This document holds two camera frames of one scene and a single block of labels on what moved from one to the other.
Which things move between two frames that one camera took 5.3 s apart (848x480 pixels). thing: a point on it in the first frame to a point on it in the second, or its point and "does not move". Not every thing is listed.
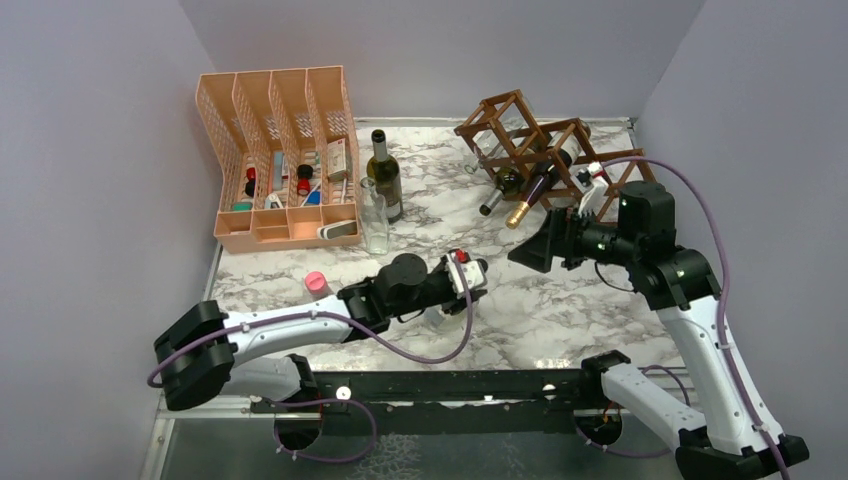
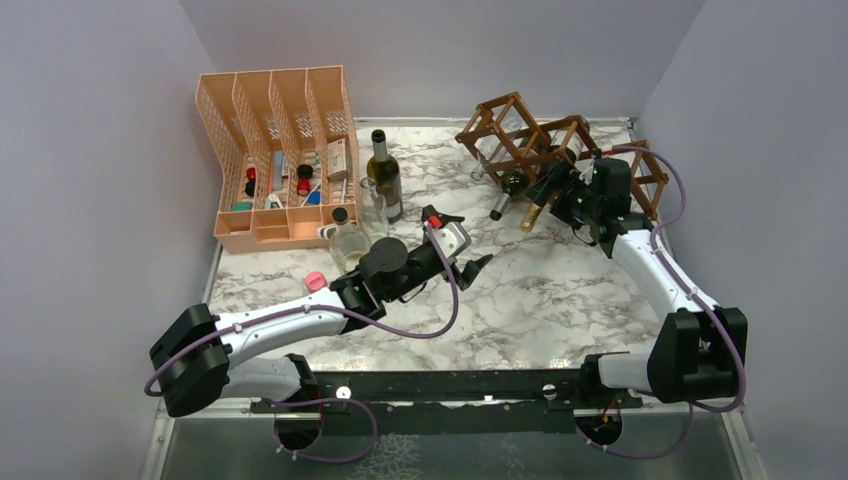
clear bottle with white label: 434,316 to 347,244
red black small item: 250,184 does not move
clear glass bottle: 374,219 does not move
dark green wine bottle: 385,173 does not move
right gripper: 538,250 to 558,207
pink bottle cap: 316,282 does not move
